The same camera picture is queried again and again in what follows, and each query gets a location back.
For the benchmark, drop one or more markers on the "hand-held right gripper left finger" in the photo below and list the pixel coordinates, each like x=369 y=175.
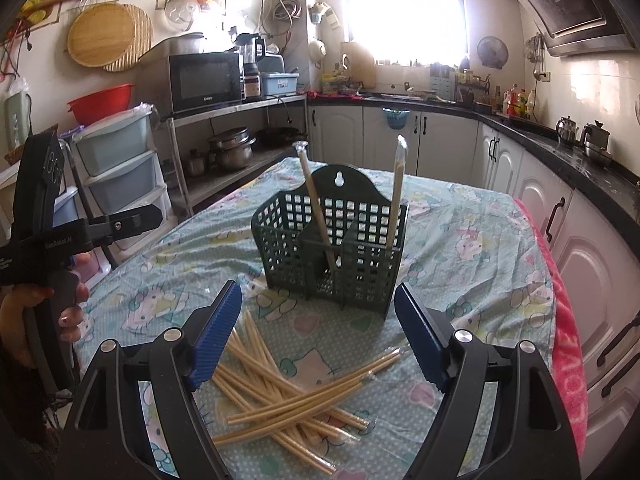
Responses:
x=220 y=330

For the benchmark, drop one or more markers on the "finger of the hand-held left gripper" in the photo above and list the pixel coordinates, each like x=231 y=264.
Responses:
x=135 y=220

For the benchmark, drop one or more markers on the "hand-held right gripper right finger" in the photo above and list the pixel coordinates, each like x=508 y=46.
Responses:
x=420 y=335

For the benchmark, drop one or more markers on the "pile of chopsticks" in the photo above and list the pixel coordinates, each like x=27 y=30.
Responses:
x=280 y=405

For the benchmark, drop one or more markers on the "green plastic utensil basket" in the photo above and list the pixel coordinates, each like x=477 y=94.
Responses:
x=350 y=265

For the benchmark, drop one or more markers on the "bamboo chopstick pair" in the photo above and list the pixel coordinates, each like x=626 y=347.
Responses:
x=312 y=195
x=397 y=185

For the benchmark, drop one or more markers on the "person's left forearm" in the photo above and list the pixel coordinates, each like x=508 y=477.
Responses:
x=25 y=410

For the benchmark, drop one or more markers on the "person's left hand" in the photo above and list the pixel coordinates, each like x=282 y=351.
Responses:
x=12 y=310

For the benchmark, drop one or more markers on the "plastic drawer cabinet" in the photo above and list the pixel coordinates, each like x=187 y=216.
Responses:
x=120 y=160

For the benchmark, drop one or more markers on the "cartoon printed tablecloth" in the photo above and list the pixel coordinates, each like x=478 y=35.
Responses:
x=200 y=240

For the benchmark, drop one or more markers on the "small steel pot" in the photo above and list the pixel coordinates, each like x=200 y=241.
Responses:
x=196 y=165

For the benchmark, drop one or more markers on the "stacked steel pots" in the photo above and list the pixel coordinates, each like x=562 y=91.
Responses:
x=232 y=150

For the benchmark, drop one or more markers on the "red plastic basin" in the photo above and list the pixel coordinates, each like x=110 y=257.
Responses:
x=100 y=102

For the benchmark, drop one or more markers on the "metal shelf rack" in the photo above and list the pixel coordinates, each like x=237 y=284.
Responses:
x=225 y=110

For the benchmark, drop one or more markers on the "pink towel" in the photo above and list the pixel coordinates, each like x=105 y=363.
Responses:
x=565 y=340

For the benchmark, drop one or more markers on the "black microwave oven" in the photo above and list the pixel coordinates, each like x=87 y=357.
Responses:
x=200 y=80

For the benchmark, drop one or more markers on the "black wok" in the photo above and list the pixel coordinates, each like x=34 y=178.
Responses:
x=280 y=135

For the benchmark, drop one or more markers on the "round woven mat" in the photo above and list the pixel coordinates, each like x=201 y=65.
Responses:
x=142 y=35

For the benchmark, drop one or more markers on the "white base cabinets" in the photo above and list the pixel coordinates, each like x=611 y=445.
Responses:
x=530 y=185

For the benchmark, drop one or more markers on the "round bamboo tray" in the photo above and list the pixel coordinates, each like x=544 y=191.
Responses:
x=97 y=35

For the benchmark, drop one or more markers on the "blue plastic box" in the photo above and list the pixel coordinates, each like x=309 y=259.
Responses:
x=280 y=84

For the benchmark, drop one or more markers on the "clear plastic cover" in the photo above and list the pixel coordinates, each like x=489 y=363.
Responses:
x=181 y=14

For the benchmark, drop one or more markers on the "blue hanging bin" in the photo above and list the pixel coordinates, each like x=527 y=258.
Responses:
x=397 y=119

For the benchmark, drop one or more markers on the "black countertop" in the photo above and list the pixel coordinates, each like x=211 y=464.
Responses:
x=550 y=147

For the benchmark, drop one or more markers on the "red label bottle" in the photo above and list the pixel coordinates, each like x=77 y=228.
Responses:
x=510 y=102

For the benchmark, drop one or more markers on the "steel teapot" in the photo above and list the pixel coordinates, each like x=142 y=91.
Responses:
x=567 y=132

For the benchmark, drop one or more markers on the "yellow oil bottle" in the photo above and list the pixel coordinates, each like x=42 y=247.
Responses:
x=521 y=105

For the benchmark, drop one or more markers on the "green countertop storage box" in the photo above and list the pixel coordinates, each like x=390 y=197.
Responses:
x=442 y=82

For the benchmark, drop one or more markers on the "steel kettle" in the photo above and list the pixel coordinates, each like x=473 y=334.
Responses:
x=596 y=142

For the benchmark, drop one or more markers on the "beige cutting board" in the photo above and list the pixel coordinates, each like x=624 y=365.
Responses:
x=360 y=65

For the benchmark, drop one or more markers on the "kitchen window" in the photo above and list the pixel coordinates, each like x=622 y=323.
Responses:
x=410 y=10

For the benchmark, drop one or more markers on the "black range hood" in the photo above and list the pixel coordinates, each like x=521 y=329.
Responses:
x=575 y=5

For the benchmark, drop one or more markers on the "small wall fan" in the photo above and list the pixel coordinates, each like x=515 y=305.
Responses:
x=492 y=52

